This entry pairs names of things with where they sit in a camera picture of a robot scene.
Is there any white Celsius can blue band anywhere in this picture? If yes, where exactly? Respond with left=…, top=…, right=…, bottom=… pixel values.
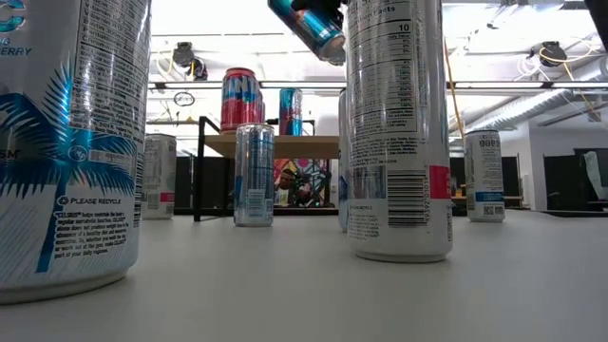
left=464, top=128, right=506, bottom=223

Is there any wooden shelf black frame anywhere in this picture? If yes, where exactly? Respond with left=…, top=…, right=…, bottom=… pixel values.
left=193, top=115, right=341, bottom=223

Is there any white Celsius Arctic Vibe can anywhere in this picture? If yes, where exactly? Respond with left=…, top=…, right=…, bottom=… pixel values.
left=337, top=87, right=351, bottom=234

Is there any colourful wall art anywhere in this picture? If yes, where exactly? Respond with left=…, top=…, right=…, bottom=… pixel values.
left=274, top=158, right=330, bottom=209

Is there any white Celsius can pink patch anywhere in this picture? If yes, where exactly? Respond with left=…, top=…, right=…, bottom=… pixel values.
left=141, top=133, right=178, bottom=220

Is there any ceiling cord reel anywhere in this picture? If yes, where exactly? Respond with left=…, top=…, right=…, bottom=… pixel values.
left=171, top=41, right=196, bottom=67
left=539, top=40, right=569, bottom=67

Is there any black partition panel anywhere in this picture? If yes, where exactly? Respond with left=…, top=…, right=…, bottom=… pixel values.
left=174, top=155, right=235, bottom=210
left=543, top=147, right=608, bottom=213

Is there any blue silver Red Bull can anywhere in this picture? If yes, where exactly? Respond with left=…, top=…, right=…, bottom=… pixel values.
left=233, top=122, right=276, bottom=228
left=278, top=86, right=304, bottom=137
left=267, top=0, right=347, bottom=67

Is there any person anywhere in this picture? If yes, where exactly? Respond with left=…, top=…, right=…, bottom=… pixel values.
left=275, top=168, right=298, bottom=208

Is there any white Celsius can blue palm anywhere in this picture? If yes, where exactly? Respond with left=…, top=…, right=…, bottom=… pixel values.
left=0, top=0, right=154, bottom=305

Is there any long ceiling light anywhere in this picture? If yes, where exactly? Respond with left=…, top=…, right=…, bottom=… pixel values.
left=149, top=80, right=348, bottom=90
left=446, top=80, right=608, bottom=90

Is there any black ceiling device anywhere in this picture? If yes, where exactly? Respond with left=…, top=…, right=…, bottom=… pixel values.
left=189, top=56, right=209, bottom=82

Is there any white ceiling duct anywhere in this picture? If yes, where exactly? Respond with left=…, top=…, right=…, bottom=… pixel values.
left=469, top=54, right=608, bottom=132

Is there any white Celsius Peach Vibe can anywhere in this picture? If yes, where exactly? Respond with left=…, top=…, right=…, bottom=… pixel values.
left=345, top=0, right=454, bottom=264

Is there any yellow power cable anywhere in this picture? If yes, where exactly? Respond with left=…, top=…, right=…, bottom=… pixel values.
left=443, top=37, right=466, bottom=143

